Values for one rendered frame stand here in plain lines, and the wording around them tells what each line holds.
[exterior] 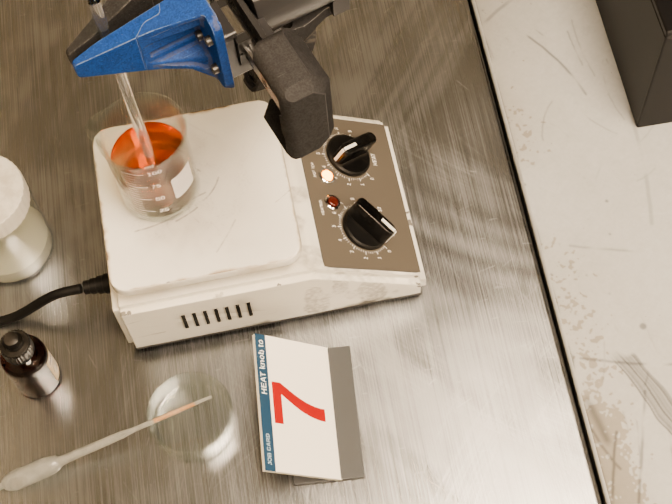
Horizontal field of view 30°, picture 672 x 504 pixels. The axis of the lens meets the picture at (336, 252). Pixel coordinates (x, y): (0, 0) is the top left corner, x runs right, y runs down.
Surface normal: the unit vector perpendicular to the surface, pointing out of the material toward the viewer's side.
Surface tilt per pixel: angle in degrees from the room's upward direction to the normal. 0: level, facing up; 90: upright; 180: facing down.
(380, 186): 30
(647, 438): 0
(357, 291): 90
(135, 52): 90
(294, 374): 40
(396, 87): 0
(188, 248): 0
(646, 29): 90
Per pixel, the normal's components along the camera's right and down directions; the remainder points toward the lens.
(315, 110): 0.49, 0.77
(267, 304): 0.19, 0.88
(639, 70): -0.99, 0.17
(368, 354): -0.04, -0.44
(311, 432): 0.61, -0.41
